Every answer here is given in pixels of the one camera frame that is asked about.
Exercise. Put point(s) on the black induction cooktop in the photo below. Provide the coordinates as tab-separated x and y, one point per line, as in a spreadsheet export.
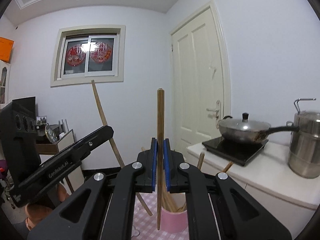
240	153

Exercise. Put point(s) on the long front wooden chopstick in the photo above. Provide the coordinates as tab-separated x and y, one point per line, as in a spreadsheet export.
160	138

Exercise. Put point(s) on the pink cylindrical utensil holder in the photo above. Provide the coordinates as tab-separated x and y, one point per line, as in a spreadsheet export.
173	222

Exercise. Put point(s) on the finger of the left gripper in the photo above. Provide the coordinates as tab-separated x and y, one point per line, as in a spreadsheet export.
79	150

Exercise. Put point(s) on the steel wok with lid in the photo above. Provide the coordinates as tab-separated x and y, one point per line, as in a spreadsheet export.
249	131

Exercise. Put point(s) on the upright chopstick in holder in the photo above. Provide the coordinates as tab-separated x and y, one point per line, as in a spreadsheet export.
229	165

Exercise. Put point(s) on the left hand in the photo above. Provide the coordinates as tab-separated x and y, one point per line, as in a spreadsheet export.
38	211

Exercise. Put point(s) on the window with red decorations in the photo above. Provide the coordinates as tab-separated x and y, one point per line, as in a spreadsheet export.
88	52

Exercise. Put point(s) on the stainless steel steamer pot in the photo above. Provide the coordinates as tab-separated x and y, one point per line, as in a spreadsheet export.
304	144

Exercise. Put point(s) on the white kitchen counter cabinet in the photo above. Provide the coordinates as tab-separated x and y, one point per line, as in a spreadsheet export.
292	199

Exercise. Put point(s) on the white glass cabinet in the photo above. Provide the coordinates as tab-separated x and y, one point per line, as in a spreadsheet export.
5	76

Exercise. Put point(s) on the black computer monitor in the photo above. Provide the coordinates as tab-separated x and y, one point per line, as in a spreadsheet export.
29	103

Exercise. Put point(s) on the white leaning board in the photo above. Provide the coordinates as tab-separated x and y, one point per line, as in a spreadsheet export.
74	179

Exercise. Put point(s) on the dark desk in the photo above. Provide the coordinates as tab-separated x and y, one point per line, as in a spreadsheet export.
46	140

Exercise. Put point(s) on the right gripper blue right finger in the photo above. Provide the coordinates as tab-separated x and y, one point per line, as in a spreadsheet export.
173	179

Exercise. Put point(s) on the pink checkered tablecloth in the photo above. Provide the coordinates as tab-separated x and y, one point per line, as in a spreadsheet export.
145	226

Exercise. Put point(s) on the cream panel door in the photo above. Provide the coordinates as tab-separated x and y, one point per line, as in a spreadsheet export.
201	78

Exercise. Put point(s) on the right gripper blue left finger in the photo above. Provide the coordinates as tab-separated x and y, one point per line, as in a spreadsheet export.
146	180

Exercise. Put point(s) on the orange box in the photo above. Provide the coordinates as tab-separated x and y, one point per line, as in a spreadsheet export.
6	46

